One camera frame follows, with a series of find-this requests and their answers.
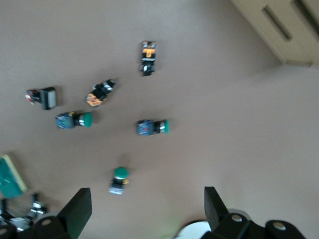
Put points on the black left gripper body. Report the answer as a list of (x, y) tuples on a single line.
[(37, 207)]

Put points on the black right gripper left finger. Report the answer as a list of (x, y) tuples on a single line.
[(77, 211)]

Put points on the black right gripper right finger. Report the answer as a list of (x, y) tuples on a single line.
[(216, 211)]

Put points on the green load switch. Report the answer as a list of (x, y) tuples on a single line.
[(10, 178)]

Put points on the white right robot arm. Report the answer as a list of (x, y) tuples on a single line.
[(194, 230)]

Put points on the green mushroom push button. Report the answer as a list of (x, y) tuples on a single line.
[(119, 179), (72, 120), (149, 127)]

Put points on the brown paper table cover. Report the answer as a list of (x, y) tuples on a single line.
[(211, 112)]

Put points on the black square button red contacts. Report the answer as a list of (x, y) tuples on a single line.
[(47, 98)]

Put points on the brown cardboard box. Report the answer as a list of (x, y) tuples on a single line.
[(294, 25)]

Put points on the black selector switch orange base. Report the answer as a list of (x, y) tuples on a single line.
[(99, 93)]

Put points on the black switch with orange block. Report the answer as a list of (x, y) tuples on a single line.
[(148, 57)]

